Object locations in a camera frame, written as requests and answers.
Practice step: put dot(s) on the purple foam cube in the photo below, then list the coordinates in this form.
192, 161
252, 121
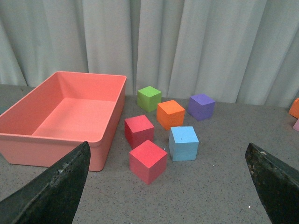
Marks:
201, 107

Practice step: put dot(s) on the pink plastic bin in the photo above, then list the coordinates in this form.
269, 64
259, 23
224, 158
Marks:
65, 110

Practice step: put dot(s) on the orange foam cube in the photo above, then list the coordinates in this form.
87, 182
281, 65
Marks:
170, 114
294, 109

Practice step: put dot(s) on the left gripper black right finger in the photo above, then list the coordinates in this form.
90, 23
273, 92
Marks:
276, 183

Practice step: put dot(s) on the dark red foam cube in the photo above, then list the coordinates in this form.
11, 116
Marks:
137, 130

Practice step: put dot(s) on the grey-white curtain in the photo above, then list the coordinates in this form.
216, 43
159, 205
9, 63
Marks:
237, 51

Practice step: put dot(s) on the green foam cube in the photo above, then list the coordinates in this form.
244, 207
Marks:
148, 98

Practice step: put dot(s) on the pink foam cube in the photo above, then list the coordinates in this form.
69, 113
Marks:
296, 125

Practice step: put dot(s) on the light blue foam cube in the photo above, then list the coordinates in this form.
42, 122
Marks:
183, 143

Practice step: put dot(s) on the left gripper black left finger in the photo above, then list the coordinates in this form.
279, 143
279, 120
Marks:
53, 196

